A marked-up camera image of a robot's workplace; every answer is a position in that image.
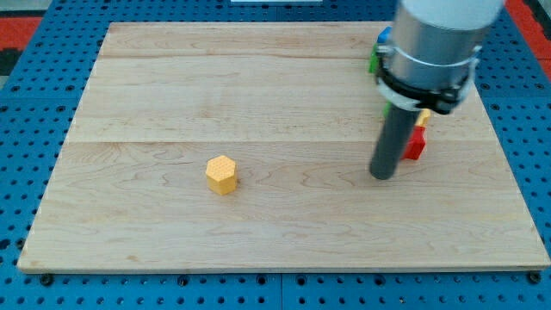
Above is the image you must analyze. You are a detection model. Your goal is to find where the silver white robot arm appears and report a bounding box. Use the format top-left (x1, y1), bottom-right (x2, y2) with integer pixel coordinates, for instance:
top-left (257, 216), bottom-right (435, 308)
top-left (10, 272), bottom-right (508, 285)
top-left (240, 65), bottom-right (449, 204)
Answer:
top-left (376, 0), bottom-right (505, 115)

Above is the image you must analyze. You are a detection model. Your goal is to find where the yellow hexagon block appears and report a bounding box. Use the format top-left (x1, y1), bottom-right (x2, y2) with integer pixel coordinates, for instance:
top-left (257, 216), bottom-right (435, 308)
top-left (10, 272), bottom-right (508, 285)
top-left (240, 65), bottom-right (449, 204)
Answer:
top-left (205, 155), bottom-right (238, 195)

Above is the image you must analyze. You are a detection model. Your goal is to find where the wooden board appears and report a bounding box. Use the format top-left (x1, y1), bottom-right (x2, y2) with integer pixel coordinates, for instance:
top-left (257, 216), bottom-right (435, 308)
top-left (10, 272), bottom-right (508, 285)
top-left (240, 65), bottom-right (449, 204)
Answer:
top-left (17, 22), bottom-right (550, 274)

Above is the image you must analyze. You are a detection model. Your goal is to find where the green block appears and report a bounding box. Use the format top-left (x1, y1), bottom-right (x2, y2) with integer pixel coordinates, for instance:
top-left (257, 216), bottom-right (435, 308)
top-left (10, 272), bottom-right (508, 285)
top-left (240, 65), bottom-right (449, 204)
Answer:
top-left (368, 44), bottom-right (379, 74)
top-left (382, 102), bottom-right (392, 118)

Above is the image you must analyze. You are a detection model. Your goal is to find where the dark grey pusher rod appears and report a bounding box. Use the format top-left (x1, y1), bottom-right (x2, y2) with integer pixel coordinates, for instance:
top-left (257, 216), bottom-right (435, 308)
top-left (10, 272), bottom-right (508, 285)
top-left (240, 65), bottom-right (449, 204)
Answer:
top-left (369, 104), bottom-right (420, 180)

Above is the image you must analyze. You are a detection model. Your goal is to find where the red block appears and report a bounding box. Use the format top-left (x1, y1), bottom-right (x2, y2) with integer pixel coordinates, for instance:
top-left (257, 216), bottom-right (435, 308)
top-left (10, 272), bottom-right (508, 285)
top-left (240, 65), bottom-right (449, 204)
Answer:
top-left (402, 126), bottom-right (426, 160)

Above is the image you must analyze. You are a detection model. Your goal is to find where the small yellow block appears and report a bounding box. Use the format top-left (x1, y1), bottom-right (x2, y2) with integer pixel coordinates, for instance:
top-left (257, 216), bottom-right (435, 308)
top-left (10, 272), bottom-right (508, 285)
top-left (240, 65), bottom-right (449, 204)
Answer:
top-left (415, 108), bottom-right (431, 127)

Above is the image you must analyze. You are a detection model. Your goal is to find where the blue block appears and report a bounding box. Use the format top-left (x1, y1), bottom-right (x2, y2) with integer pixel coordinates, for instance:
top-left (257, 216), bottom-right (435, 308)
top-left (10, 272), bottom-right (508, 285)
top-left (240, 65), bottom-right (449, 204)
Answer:
top-left (376, 26), bottom-right (393, 45)

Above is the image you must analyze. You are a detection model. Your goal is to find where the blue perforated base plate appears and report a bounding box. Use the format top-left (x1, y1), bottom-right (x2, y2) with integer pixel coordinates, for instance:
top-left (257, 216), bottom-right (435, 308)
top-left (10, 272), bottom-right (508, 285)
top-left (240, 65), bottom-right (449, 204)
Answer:
top-left (1, 0), bottom-right (550, 309)

